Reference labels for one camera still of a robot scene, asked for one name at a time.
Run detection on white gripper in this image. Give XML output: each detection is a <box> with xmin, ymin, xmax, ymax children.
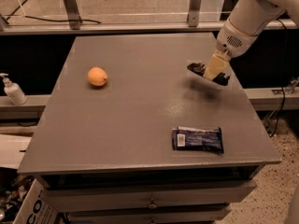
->
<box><xmin>203</xmin><ymin>19</ymin><xmax>258</xmax><ymax>80</ymax></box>

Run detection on lower grey drawer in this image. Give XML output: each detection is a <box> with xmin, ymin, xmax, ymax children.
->
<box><xmin>70</xmin><ymin>204</ymin><xmax>231</xmax><ymax>224</ymax></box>

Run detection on orange fruit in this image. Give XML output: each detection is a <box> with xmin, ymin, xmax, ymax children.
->
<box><xmin>87</xmin><ymin>67</ymin><xmax>107</xmax><ymax>87</ymax></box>

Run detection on right metal bracket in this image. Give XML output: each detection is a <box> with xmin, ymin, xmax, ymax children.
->
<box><xmin>187</xmin><ymin>0</ymin><xmax>202</xmax><ymax>27</ymax></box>

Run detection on white pump dispenser bottle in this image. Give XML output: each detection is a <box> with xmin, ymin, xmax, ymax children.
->
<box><xmin>0</xmin><ymin>73</ymin><xmax>27</xmax><ymax>105</ymax></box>

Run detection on grey drawer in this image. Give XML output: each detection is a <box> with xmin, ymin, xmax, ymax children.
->
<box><xmin>70</xmin><ymin>204</ymin><xmax>231</xmax><ymax>224</ymax></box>
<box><xmin>42</xmin><ymin>180</ymin><xmax>257</xmax><ymax>212</ymax></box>

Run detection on left metal bracket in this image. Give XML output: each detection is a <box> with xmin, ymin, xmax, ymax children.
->
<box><xmin>63</xmin><ymin>0</ymin><xmax>82</xmax><ymax>30</ymax></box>

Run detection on white cardboard box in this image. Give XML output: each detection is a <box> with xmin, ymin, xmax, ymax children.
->
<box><xmin>13</xmin><ymin>180</ymin><xmax>57</xmax><ymax>224</ymax></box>

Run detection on metal bracket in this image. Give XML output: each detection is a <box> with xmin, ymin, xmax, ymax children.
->
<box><xmin>187</xmin><ymin>0</ymin><xmax>202</xmax><ymax>27</ymax></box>
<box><xmin>63</xmin><ymin>0</ymin><xmax>82</xmax><ymax>30</ymax></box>

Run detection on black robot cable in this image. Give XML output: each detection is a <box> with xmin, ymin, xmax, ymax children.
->
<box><xmin>268</xmin><ymin>17</ymin><xmax>289</xmax><ymax>138</ymax></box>

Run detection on top grey drawer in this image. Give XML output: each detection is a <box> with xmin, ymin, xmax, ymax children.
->
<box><xmin>42</xmin><ymin>180</ymin><xmax>257</xmax><ymax>212</ymax></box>

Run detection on blue blueberry rxbar wrapper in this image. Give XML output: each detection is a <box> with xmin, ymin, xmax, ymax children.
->
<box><xmin>172</xmin><ymin>126</ymin><xmax>224</xmax><ymax>154</ymax></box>

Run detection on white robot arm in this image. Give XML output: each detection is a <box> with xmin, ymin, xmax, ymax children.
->
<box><xmin>203</xmin><ymin>0</ymin><xmax>299</xmax><ymax>80</ymax></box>

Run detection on metal rail frame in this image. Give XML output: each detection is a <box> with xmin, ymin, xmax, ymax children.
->
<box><xmin>0</xmin><ymin>19</ymin><xmax>298</xmax><ymax>36</ymax></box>

